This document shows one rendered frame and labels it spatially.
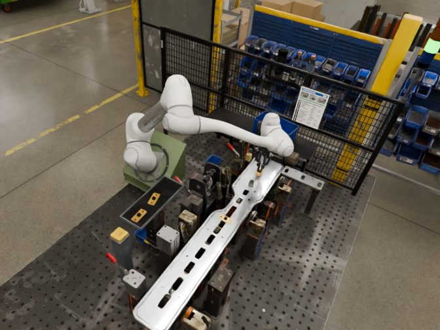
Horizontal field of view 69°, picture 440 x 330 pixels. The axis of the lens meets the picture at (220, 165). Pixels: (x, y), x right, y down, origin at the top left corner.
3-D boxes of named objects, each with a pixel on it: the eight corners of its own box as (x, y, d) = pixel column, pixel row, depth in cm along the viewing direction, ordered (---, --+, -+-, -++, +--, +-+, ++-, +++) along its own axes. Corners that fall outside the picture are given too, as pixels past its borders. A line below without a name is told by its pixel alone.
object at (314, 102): (318, 131, 239) (331, 94, 218) (290, 120, 246) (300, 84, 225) (319, 129, 240) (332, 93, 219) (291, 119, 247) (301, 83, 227)
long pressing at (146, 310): (167, 342, 136) (167, 341, 135) (127, 313, 143) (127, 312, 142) (285, 166, 229) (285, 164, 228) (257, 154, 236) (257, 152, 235)
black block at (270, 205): (266, 239, 215) (275, 211, 196) (252, 232, 219) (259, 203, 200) (271, 231, 221) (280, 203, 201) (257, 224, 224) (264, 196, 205)
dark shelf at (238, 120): (308, 163, 232) (309, 160, 230) (203, 120, 261) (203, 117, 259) (317, 148, 247) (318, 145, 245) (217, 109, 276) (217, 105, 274)
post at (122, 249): (129, 289, 181) (120, 245, 152) (118, 283, 183) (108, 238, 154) (137, 279, 186) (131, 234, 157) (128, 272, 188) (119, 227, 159)
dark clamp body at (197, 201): (196, 248, 206) (199, 209, 180) (179, 238, 210) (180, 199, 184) (205, 236, 213) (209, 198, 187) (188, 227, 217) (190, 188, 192)
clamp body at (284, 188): (279, 229, 223) (291, 195, 200) (264, 221, 227) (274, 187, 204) (283, 220, 229) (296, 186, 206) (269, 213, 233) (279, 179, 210)
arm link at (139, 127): (123, 147, 221) (121, 117, 225) (145, 148, 230) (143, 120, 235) (172, 105, 160) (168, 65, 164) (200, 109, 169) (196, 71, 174)
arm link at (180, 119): (201, 130, 165) (199, 106, 168) (167, 129, 158) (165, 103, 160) (192, 138, 177) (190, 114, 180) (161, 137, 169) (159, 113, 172)
